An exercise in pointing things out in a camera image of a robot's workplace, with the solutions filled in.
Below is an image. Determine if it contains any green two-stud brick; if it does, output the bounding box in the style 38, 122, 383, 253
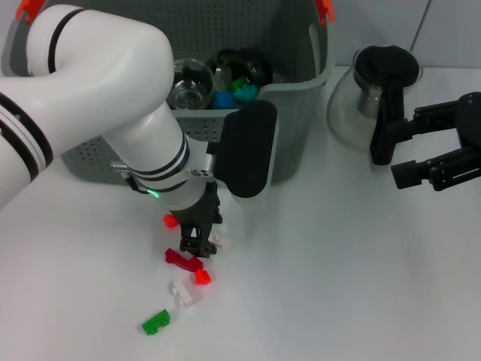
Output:
141, 308, 172, 336

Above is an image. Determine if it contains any grey perforated storage bin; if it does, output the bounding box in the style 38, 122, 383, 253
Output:
0, 0, 337, 187

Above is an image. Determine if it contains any dark red curved block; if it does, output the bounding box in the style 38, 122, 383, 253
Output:
164, 247, 205, 272

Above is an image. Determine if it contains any white two-stud plate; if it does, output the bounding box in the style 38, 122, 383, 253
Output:
210, 223, 231, 249

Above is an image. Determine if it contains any left wrist camera housing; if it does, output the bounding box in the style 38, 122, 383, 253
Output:
205, 99, 279, 206

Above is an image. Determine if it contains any blue square plate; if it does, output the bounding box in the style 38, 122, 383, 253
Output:
214, 89, 234, 111

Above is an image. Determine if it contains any orange bin handle latch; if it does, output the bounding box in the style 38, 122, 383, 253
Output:
14, 0, 45, 22
314, 0, 336, 26

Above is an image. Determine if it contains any teal square plate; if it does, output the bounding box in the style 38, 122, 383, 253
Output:
232, 84, 261, 103

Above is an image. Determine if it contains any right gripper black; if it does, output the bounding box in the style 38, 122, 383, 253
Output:
390, 92, 481, 192

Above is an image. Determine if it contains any white two-stud brick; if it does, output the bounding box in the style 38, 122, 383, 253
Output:
168, 278, 204, 308

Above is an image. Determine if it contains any glass teacup with black sleeve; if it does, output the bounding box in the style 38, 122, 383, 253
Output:
216, 47, 274, 91
165, 58, 218, 111

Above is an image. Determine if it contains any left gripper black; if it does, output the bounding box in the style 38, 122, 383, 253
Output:
171, 181, 223, 259

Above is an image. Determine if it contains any glass carafe with black handle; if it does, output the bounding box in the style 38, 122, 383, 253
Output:
325, 44, 424, 166

